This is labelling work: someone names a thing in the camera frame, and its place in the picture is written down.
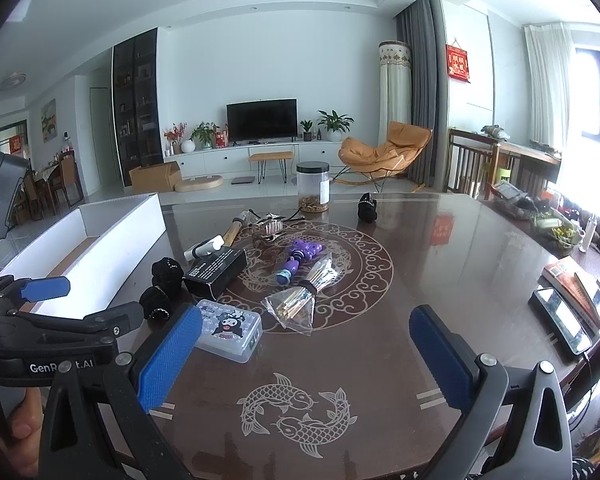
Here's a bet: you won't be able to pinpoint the clear cartoon pill case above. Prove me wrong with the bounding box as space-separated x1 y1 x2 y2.
195 300 262 364

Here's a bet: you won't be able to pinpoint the black cardboard product box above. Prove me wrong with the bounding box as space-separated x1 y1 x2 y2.
183 247 247 301

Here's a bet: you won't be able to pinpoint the white lotion tube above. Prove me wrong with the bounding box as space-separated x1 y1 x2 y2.
184 235 224 261

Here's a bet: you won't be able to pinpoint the bagged wooden sticks bundle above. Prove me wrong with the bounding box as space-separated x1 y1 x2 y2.
261 252 340 336

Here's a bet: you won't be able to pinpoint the black fuzzy sock bundle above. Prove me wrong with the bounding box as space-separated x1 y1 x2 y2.
358 193 378 224

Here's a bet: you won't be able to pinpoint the gold cream tube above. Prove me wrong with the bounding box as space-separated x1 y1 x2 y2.
222 214 246 247

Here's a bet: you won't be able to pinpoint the person's left hand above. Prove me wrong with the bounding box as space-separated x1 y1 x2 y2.
10 388 43 440

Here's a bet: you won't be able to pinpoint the white storage box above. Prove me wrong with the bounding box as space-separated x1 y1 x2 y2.
0 194 166 318

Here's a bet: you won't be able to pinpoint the tablet device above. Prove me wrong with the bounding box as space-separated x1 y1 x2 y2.
529 287 600 356

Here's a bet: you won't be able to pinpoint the cardboard box on floor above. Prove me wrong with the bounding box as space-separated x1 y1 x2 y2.
130 162 182 194

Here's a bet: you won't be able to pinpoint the red flowers in vase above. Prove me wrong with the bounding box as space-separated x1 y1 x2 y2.
163 122 187 155

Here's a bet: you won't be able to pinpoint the white tv console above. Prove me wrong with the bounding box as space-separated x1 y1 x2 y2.
164 141 344 179

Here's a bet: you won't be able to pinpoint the wooden bench stool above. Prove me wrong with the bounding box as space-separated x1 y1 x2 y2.
249 151 294 184

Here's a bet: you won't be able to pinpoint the clear jar black lid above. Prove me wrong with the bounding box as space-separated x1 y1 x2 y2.
297 162 330 214

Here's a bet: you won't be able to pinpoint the flat screen television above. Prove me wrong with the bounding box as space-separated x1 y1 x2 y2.
226 99 299 143

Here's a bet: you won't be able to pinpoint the black display cabinet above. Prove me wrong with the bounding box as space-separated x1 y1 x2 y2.
111 28 163 186

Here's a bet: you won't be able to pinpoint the wooden railing bench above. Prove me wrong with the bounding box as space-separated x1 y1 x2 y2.
443 129 560 200

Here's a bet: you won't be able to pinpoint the green potted plant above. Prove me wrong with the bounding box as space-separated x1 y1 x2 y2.
318 110 354 142

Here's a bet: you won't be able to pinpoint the standing air conditioner cover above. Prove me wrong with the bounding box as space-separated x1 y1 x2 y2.
378 40 412 144

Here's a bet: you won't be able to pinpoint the grey curtain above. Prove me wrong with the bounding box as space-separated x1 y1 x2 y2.
396 0 449 191

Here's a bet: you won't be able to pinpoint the red wall hanging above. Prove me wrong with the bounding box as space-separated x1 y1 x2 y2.
445 44 470 82

